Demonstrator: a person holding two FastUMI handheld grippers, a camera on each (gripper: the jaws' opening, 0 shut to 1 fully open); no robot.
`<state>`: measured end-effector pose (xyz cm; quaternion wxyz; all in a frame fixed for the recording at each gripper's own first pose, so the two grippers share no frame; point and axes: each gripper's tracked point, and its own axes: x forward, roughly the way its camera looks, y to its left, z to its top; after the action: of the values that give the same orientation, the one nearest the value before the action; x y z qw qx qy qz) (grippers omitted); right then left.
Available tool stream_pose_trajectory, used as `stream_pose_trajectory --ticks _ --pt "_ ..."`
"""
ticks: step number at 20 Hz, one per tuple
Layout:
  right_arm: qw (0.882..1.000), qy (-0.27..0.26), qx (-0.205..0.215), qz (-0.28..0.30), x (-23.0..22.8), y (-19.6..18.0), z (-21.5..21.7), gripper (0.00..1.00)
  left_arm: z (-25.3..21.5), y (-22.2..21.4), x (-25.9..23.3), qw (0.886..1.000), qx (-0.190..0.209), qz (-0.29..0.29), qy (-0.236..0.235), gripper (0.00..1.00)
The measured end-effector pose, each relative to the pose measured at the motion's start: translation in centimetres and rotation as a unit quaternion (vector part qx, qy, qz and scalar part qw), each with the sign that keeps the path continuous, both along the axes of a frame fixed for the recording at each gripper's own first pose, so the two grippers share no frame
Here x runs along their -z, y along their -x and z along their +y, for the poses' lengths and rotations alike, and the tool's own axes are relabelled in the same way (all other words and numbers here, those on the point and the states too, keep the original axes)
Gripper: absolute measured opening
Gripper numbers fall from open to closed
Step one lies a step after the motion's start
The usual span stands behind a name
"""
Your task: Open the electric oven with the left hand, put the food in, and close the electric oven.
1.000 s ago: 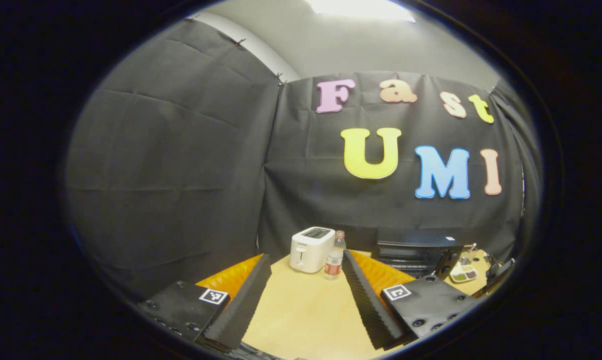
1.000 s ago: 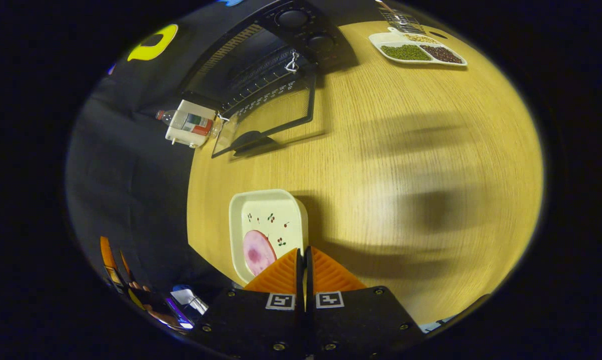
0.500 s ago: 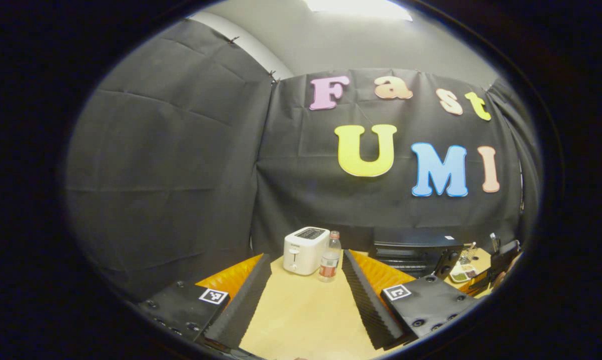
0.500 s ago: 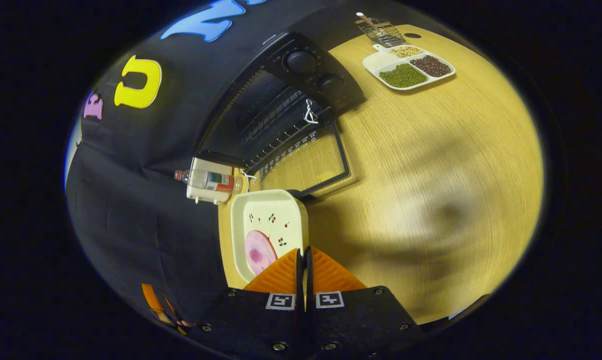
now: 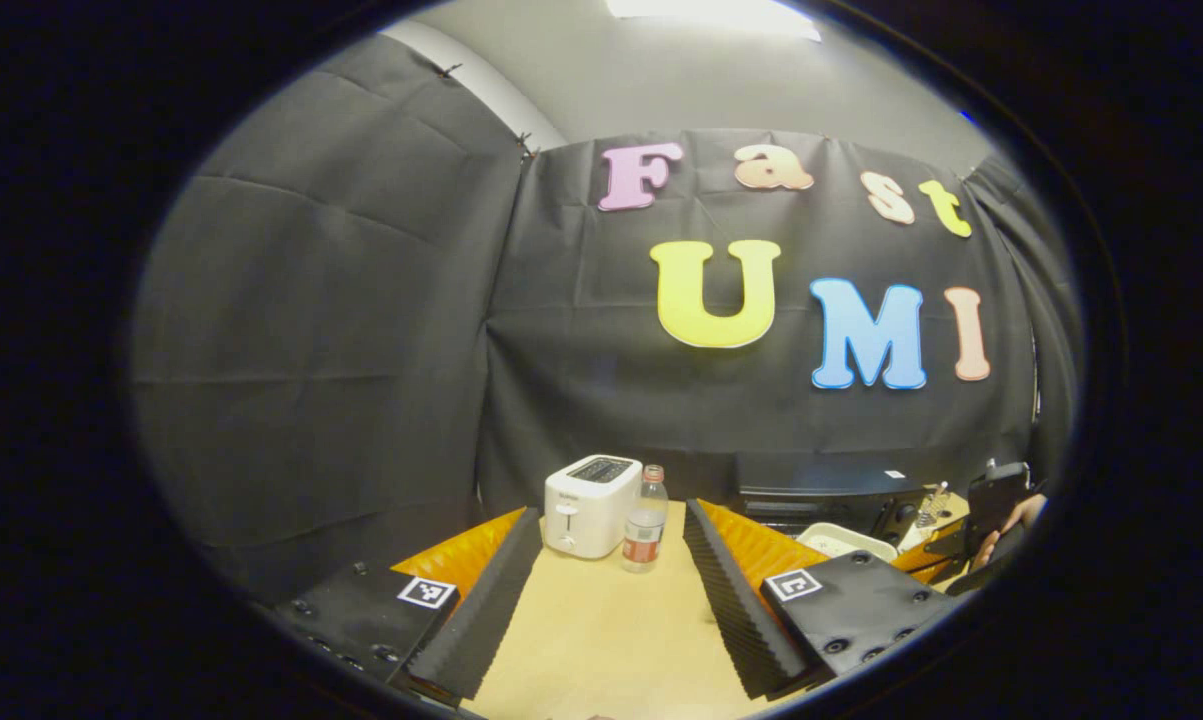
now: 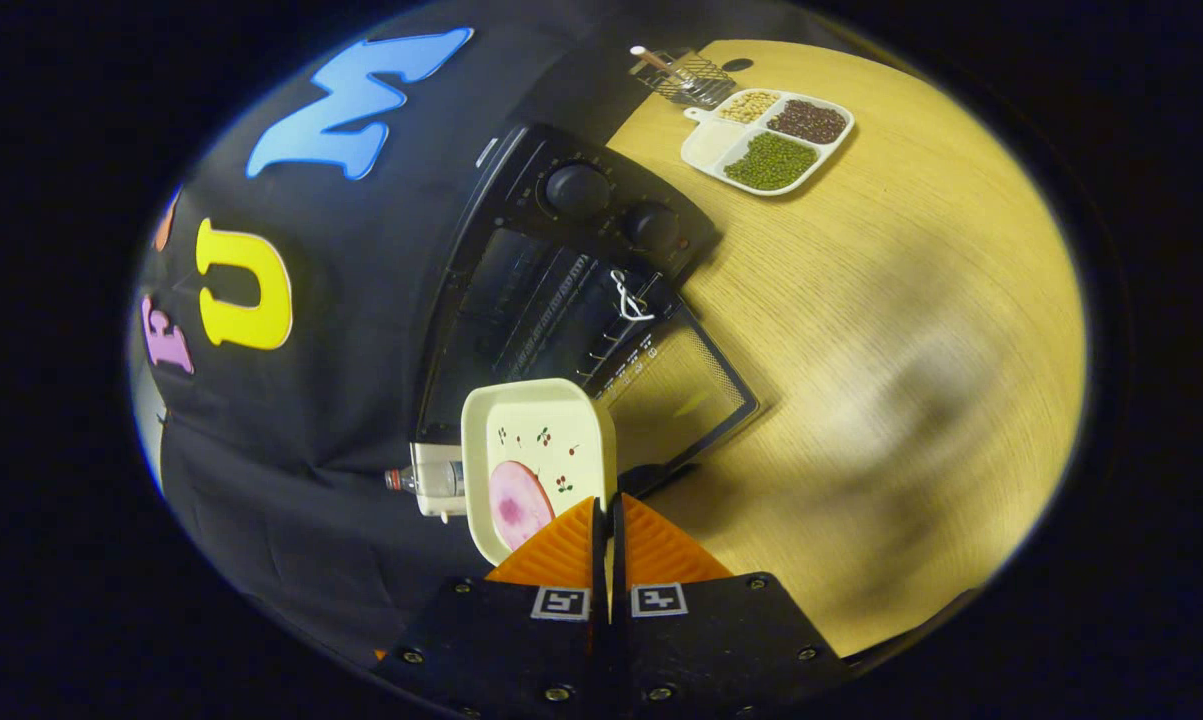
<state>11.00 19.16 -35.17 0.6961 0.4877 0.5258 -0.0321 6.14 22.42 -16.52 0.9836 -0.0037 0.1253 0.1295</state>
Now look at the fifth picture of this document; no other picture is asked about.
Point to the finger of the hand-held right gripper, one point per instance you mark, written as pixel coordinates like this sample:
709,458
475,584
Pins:
936,555

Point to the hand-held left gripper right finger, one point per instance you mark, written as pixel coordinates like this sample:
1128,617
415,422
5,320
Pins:
726,600

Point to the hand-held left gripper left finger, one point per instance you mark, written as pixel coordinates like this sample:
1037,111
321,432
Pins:
486,620

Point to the beige baking tray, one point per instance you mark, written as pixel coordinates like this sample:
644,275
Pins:
841,540

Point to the black electric oven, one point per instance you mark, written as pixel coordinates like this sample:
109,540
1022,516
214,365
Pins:
811,490

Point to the clear plastic water bottle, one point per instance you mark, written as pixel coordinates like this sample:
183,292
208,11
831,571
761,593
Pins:
645,525

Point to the white toaster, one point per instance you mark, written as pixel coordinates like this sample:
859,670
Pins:
586,510

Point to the black backdrop cloth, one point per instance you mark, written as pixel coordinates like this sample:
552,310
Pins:
361,350

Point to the large ceiling light panel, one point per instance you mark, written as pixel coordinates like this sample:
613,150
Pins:
711,12

